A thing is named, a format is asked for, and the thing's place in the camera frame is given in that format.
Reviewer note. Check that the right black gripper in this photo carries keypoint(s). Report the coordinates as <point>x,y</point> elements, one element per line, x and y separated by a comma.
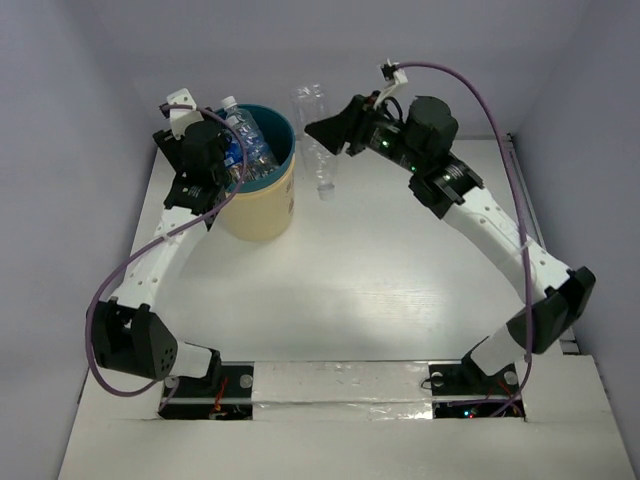
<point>352,123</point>

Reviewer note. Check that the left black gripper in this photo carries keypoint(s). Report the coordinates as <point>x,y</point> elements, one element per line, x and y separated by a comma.
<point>163,142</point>

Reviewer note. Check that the clear bottle white cap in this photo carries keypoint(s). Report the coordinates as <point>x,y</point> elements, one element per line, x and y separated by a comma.
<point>310,105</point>

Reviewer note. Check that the clear crushed bottle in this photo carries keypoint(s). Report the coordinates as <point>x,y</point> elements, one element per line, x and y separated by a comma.
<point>242,121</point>

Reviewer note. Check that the blue label water bottle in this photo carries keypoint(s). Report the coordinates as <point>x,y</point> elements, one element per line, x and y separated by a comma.
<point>261,160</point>

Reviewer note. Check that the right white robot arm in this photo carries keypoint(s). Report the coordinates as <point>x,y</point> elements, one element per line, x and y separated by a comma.
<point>454,193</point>

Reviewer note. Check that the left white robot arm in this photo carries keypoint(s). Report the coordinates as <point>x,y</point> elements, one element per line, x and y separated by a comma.
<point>126,333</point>

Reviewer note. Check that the teal and cream bin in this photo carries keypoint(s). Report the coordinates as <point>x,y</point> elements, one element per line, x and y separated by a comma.
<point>263,209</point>

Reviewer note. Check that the silver tape strip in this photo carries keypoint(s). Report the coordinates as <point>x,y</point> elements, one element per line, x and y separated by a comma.
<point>340,391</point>

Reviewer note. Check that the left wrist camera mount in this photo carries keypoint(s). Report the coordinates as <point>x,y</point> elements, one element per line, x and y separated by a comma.
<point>182,111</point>

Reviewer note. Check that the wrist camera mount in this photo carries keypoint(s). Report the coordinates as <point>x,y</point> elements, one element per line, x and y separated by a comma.
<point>395,78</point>
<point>182,111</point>

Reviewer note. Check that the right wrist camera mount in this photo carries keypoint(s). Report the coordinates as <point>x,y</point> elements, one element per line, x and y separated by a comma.
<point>395,78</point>

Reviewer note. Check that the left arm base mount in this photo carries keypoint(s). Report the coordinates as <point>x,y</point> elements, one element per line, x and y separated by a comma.
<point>230,400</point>

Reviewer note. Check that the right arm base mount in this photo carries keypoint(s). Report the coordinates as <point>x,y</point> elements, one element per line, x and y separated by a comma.
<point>456,397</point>

